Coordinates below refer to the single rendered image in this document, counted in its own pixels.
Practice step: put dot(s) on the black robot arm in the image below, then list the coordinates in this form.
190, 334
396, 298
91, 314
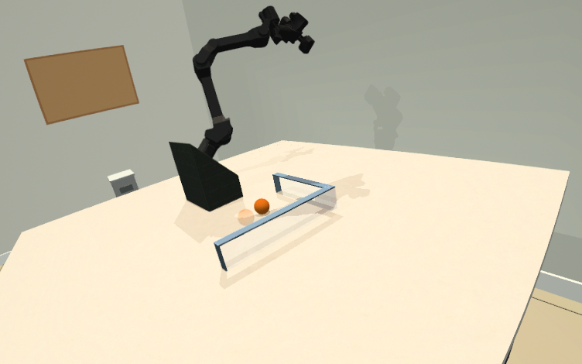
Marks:
257, 37

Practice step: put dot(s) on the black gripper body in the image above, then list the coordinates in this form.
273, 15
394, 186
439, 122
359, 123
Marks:
306, 42

